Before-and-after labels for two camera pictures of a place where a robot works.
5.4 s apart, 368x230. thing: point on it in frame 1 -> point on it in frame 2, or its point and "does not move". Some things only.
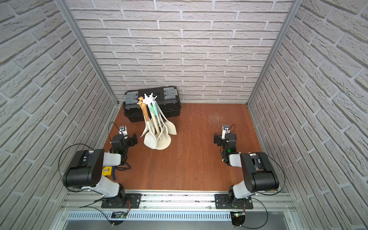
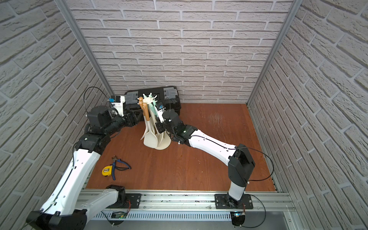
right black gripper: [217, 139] -> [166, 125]
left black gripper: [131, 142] -> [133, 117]
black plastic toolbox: [166, 97] does not move
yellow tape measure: [107, 170] does not move
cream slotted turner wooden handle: [150, 140] does not move
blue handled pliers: [113, 169] does not move
